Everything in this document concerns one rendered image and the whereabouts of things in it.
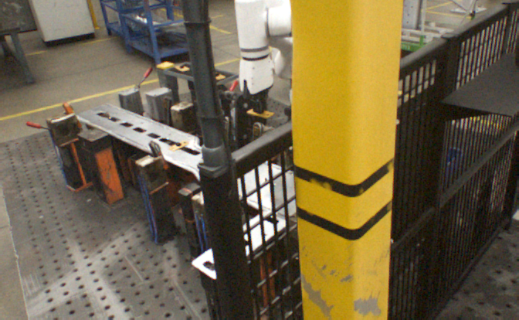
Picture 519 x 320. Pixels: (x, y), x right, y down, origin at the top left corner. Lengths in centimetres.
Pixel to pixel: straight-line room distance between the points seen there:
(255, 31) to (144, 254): 95
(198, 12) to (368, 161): 26
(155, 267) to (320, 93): 132
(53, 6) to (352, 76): 814
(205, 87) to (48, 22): 810
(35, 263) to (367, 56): 165
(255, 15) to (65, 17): 740
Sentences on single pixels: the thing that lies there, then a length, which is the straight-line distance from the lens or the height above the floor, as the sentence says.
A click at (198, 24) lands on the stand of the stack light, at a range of 47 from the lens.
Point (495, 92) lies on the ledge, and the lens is 107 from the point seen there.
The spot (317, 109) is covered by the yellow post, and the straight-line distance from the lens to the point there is 55.
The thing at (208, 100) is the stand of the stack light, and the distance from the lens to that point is 50.
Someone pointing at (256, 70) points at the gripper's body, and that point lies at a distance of 135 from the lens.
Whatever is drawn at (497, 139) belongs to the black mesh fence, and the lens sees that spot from 150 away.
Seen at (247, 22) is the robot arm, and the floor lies 153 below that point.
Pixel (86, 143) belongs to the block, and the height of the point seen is 100.
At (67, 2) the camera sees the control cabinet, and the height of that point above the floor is 63.
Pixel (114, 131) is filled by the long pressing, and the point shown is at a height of 100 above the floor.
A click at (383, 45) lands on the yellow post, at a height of 166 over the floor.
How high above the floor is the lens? 181
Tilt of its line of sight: 27 degrees down
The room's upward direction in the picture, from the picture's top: 6 degrees counter-clockwise
